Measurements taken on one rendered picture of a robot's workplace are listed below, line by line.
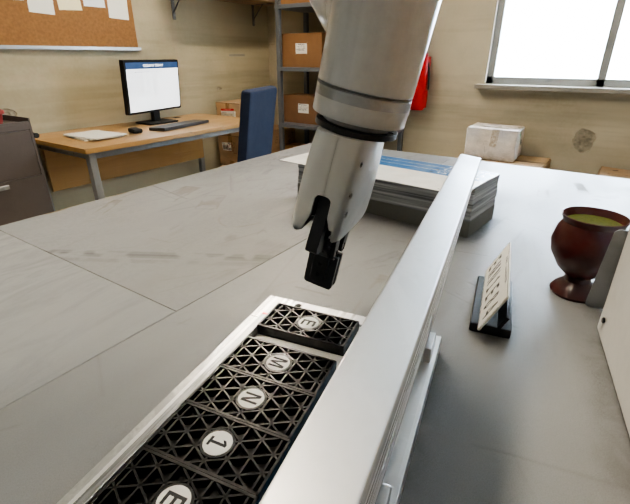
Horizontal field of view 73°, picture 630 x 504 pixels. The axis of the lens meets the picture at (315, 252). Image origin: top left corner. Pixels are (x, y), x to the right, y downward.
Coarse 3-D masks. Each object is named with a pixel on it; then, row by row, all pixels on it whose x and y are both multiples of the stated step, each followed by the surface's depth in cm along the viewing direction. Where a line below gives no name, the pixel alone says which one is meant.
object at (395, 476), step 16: (272, 304) 51; (288, 304) 51; (304, 304) 51; (256, 336) 46; (432, 336) 43; (432, 352) 43; (432, 368) 41; (416, 384) 39; (416, 400) 37; (416, 416) 36; (400, 432) 34; (416, 432) 35; (400, 448) 33; (400, 464) 31; (80, 480) 30; (384, 480) 30; (400, 480) 30; (64, 496) 29; (384, 496) 27; (400, 496) 31
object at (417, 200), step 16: (400, 160) 91; (416, 160) 91; (496, 176) 80; (384, 192) 84; (400, 192) 81; (416, 192) 79; (432, 192) 77; (480, 192) 75; (496, 192) 82; (368, 208) 87; (384, 208) 85; (400, 208) 82; (416, 208) 80; (480, 208) 78; (416, 224) 81; (464, 224) 75; (480, 224) 80
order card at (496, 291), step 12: (504, 252) 57; (492, 264) 60; (504, 264) 54; (492, 276) 56; (504, 276) 51; (492, 288) 52; (504, 288) 48; (492, 300) 49; (504, 300) 45; (480, 312) 51; (492, 312) 47; (480, 324) 48
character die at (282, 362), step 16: (240, 352) 41; (256, 352) 42; (272, 352) 42; (288, 352) 41; (304, 352) 41; (240, 368) 39; (256, 368) 39; (272, 368) 39; (288, 368) 39; (304, 368) 40; (320, 368) 39; (288, 384) 37; (304, 384) 38; (320, 384) 37
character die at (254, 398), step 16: (224, 368) 39; (208, 384) 37; (224, 384) 38; (240, 384) 37; (256, 384) 38; (272, 384) 37; (192, 400) 36; (208, 400) 36; (224, 400) 36; (240, 400) 35; (256, 400) 35; (272, 400) 36; (288, 400) 36; (304, 400) 36; (240, 416) 34; (256, 416) 34; (272, 416) 35; (288, 416) 34; (304, 416) 34; (272, 432) 32; (288, 432) 33
